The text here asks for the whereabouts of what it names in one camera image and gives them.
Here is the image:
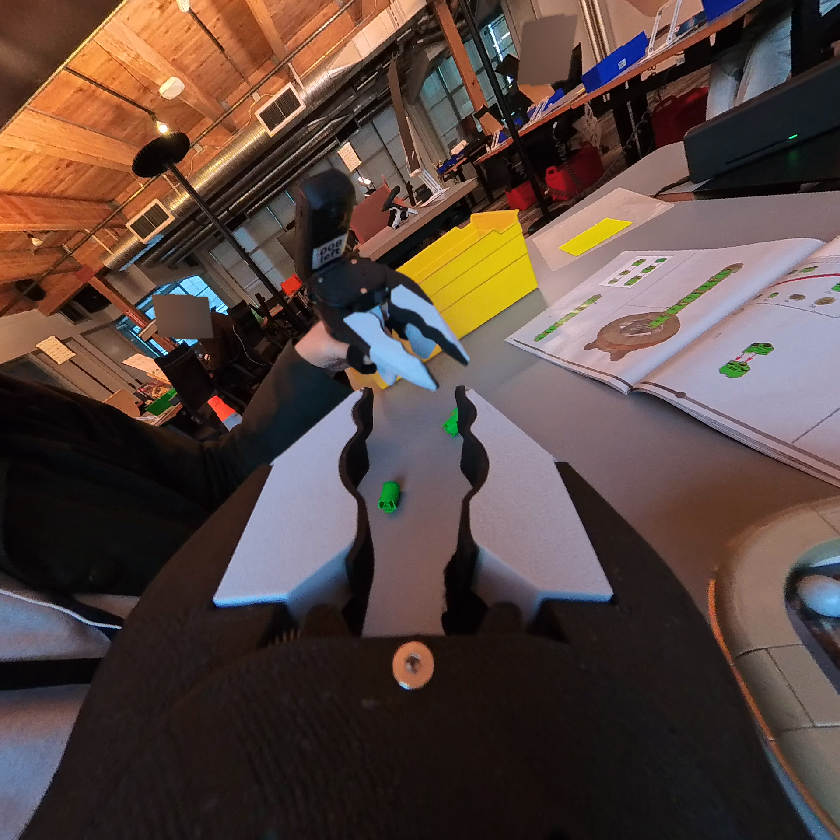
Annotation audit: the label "blue plastic bin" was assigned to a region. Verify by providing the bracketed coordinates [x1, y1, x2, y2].
[582, 31, 651, 93]

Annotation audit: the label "white and black device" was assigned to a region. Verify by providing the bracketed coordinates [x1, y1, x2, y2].
[384, 185, 417, 229]

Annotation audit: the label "black electronic device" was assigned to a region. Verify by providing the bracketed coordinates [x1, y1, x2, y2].
[682, 56, 840, 198]

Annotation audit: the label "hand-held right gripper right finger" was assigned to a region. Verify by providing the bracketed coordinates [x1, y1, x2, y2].
[444, 386, 615, 636]

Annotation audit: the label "silver air duct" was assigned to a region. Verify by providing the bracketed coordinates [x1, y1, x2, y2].
[98, 26, 395, 270]

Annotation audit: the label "tan round brick model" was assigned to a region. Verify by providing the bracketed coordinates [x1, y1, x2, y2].
[712, 495, 840, 840]

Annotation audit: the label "yellow plastic bin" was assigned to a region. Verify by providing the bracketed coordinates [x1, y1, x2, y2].
[348, 210, 539, 392]

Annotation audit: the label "white ceiling vent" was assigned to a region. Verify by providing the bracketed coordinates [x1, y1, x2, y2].
[126, 199, 175, 242]
[255, 82, 306, 135]

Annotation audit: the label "yellow paper card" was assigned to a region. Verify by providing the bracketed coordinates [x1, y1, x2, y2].
[558, 218, 633, 257]

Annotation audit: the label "person's grey pants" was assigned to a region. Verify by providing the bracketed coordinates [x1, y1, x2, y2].
[0, 567, 142, 834]

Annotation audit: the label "open instruction booklet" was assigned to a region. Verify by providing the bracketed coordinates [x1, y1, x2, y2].
[505, 235, 840, 490]

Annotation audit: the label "wooden workbench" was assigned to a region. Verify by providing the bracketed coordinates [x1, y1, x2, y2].
[472, 0, 765, 168]

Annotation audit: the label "brown chair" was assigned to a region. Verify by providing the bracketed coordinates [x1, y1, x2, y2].
[350, 184, 395, 244]

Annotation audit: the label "white drawstring cord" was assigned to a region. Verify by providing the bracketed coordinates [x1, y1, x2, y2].
[0, 587, 122, 631]

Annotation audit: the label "grey desk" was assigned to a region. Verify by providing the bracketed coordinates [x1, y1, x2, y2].
[328, 141, 840, 840]

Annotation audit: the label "black floor lamp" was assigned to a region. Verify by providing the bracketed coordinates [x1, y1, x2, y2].
[131, 131, 293, 319]

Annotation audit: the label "person's left hand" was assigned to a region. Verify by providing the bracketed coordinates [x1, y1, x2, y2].
[295, 322, 353, 376]

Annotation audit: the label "person's left forearm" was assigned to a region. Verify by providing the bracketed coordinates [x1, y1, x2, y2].
[197, 341, 355, 473]

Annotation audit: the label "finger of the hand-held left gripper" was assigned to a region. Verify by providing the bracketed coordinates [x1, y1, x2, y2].
[387, 283, 471, 366]
[343, 308, 438, 393]

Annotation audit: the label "person's black jacket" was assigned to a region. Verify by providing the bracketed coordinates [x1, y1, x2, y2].
[0, 374, 263, 598]

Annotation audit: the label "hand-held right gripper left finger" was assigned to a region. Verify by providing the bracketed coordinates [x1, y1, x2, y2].
[213, 387, 376, 636]

